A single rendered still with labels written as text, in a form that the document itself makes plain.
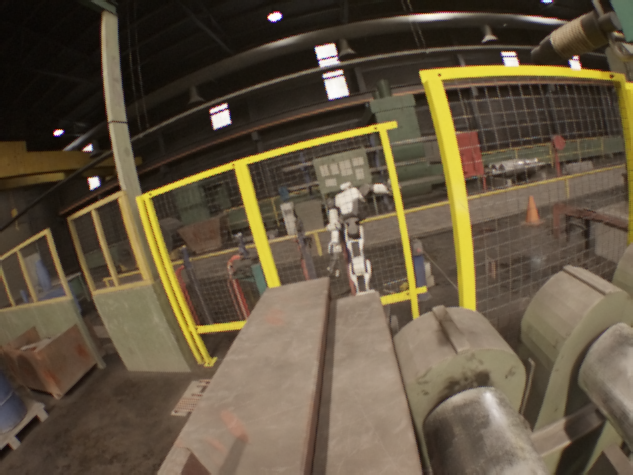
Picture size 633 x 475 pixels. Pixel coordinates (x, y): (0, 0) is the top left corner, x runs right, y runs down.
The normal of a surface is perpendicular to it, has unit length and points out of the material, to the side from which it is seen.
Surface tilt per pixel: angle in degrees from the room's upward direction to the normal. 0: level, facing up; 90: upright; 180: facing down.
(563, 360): 90
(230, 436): 0
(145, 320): 90
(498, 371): 90
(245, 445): 0
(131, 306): 90
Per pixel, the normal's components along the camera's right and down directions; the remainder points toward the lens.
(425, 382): -0.08, 0.24
